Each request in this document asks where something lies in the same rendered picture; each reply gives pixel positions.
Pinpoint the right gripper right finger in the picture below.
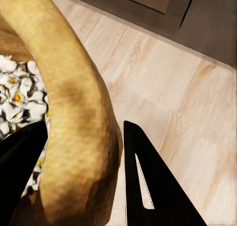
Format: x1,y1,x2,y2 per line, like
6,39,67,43
123,121,207,226

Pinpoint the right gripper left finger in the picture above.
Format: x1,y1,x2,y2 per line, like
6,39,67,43
0,119,48,226

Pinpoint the popcorn bag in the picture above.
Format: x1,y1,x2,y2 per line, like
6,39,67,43
0,0,124,226

